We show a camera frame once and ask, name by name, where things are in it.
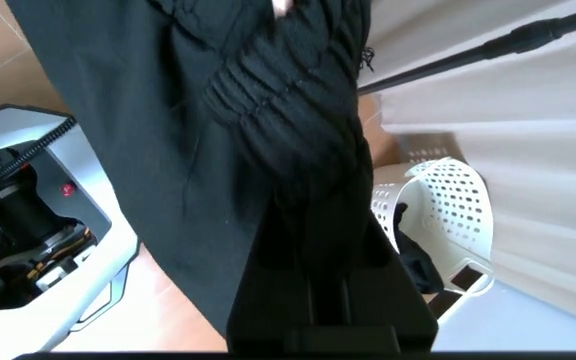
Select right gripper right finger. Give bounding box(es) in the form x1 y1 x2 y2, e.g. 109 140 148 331
345 209 439 351

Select black clothes rack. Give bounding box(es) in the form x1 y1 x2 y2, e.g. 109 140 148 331
356 3 576 97

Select black shorts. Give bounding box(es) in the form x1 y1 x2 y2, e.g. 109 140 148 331
5 0 377 336

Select black heap of clothes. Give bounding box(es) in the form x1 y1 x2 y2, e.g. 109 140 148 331
392 202 445 295

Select white laundry basket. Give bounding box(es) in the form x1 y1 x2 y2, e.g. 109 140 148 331
370 156 496 296

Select beige curtain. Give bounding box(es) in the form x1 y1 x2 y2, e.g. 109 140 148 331
357 0 576 332

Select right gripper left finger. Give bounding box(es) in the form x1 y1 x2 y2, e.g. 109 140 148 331
226 199 315 351

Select black coiled cable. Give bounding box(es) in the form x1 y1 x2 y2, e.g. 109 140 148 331
0 116 78 182

